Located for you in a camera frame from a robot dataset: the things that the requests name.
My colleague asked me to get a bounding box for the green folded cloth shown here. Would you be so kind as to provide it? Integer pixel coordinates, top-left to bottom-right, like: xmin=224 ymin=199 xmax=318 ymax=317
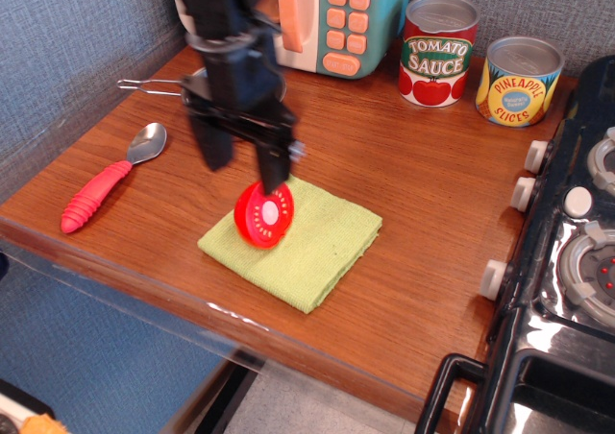
xmin=198 ymin=178 xmax=382 ymax=314

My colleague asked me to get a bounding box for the red handled metal spoon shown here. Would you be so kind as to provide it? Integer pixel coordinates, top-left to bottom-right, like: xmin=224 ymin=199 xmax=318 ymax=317
xmin=60 ymin=123 xmax=167 ymax=234

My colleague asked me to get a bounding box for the tomato sauce can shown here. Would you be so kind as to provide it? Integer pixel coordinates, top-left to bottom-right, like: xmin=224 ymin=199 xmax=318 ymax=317
xmin=398 ymin=0 xmax=480 ymax=108

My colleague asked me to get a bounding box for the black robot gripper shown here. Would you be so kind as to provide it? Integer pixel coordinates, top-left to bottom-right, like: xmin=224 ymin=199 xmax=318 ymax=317
xmin=182 ymin=30 xmax=305 ymax=195

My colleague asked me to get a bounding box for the small steel pot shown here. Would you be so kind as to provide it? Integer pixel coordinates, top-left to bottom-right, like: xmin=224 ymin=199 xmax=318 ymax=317
xmin=116 ymin=68 xmax=286 ymax=109

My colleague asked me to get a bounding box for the red toy tomato half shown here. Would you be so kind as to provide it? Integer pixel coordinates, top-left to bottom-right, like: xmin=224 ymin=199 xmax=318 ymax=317
xmin=234 ymin=181 xmax=294 ymax=250

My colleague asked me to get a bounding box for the black toy stove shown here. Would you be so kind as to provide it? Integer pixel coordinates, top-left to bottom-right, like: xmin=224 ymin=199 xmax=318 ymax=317
xmin=416 ymin=56 xmax=614 ymax=433

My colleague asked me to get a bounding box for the toy microwave teal and pink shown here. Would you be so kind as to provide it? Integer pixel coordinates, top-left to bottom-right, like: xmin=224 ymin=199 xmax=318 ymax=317
xmin=176 ymin=0 xmax=408 ymax=80

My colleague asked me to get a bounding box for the pineapple slices can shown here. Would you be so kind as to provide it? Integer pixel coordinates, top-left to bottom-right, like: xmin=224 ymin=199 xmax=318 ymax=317
xmin=475 ymin=36 xmax=565 ymax=128

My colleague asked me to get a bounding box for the orange plush object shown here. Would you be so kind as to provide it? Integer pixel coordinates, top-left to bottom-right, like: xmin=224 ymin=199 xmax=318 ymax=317
xmin=19 ymin=414 xmax=68 ymax=434

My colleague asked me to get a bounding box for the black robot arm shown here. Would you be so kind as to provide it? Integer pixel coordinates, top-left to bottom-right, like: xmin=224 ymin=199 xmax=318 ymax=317
xmin=181 ymin=0 xmax=302 ymax=195

